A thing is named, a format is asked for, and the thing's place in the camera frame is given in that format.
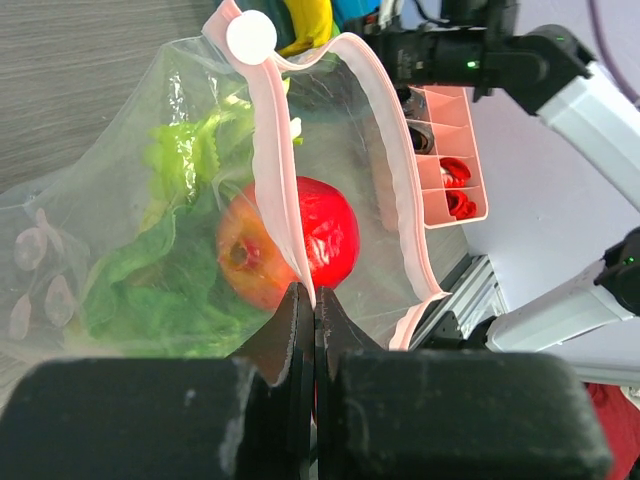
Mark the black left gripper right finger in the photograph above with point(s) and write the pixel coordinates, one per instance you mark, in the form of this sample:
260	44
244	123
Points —
447	414

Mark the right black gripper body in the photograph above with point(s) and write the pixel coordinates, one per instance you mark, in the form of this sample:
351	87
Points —
461	47

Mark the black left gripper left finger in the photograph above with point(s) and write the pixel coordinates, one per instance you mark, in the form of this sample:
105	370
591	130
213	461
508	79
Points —
247	416

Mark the green lettuce head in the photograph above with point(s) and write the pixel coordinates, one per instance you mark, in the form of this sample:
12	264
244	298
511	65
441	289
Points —
162	292

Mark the peach apple toy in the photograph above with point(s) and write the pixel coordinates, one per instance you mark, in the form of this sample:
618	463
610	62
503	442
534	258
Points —
265	241

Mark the clear pink-dotted zip bag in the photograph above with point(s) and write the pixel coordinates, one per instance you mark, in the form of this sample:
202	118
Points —
331	115

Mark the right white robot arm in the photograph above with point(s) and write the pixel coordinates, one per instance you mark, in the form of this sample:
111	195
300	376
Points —
575	92

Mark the pink divided organizer tray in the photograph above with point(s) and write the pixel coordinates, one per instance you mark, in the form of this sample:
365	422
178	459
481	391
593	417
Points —
451	122

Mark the dark items in organizer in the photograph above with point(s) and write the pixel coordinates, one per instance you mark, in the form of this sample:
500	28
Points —
417	115

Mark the red item in organizer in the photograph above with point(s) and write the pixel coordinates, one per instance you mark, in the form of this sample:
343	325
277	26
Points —
455	175

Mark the yellow banana bunch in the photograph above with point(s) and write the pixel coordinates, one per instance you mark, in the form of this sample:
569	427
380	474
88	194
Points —
313	24

